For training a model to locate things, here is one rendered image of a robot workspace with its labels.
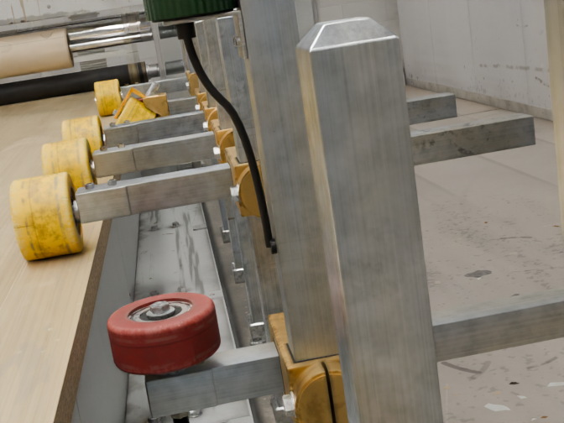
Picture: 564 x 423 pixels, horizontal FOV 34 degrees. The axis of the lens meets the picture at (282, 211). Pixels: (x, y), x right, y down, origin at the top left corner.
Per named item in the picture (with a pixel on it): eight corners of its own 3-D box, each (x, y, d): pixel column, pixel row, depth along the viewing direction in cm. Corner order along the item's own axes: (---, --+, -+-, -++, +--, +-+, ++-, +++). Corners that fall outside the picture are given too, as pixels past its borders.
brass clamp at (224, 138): (258, 150, 122) (252, 112, 120) (269, 167, 109) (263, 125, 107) (211, 158, 121) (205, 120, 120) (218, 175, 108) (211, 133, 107)
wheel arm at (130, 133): (400, 97, 145) (398, 74, 144) (406, 99, 142) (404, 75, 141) (84, 149, 140) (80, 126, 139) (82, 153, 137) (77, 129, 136)
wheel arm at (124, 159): (450, 115, 121) (446, 87, 120) (458, 117, 117) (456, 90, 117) (70, 179, 116) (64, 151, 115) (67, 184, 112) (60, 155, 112)
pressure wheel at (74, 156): (84, 123, 114) (86, 165, 109) (96, 171, 120) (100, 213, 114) (36, 132, 114) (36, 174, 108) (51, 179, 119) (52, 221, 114)
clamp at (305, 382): (335, 360, 76) (327, 302, 74) (373, 433, 62) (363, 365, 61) (268, 373, 75) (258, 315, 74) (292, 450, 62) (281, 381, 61)
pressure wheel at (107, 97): (118, 91, 205) (125, 120, 211) (117, 71, 211) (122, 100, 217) (92, 96, 205) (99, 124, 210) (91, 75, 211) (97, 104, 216)
